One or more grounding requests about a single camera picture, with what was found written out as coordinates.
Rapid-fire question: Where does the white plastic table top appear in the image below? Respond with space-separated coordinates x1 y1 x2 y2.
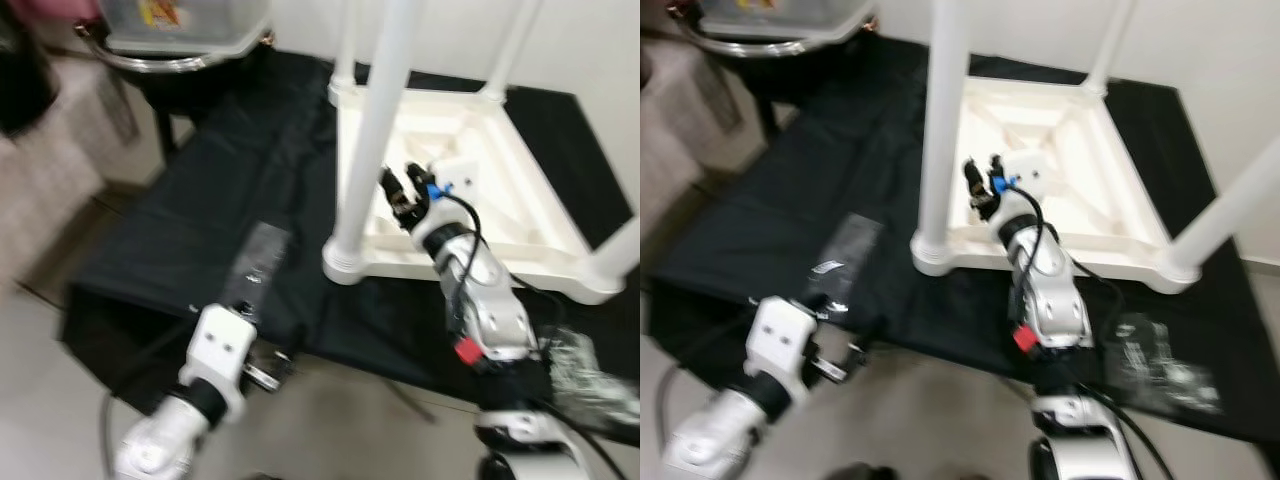
322 80 640 306
910 75 1206 296

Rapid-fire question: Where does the clear tape strip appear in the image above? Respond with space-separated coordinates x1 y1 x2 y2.
800 212 886 316
220 222 293 321

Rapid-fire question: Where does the dark left robot foot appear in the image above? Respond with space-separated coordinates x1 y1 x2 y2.
820 463 901 480

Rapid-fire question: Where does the black tablecloth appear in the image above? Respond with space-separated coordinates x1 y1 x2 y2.
645 35 1280 446
60 48 640 446

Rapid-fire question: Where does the black wok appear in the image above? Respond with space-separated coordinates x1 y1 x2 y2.
75 20 276 121
670 5 881 101

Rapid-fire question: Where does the beige patterned bench cloth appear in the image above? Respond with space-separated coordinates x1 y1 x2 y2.
0 55 141 281
640 40 746 241

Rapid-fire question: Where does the clear plastic storage box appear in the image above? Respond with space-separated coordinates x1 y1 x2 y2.
695 0 871 41
95 0 273 59

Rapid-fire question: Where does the black bag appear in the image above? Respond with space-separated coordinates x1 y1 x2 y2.
0 10 56 136

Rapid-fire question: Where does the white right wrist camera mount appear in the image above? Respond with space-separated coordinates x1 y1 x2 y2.
415 155 483 263
995 150 1053 251

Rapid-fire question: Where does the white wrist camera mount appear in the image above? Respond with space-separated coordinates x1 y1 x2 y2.
415 155 483 263
995 150 1053 251
745 295 821 406
180 303 259 421

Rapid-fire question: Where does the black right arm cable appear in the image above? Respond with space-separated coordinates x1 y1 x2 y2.
430 185 626 480
1005 178 1176 480

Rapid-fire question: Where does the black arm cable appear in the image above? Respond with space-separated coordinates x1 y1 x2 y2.
655 330 761 471
1005 178 1176 480
98 330 201 476
430 185 626 480

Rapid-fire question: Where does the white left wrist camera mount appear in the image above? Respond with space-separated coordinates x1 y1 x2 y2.
180 303 259 421
745 295 821 406

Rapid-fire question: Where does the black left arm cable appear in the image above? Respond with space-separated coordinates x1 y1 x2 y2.
655 330 761 471
98 330 201 476

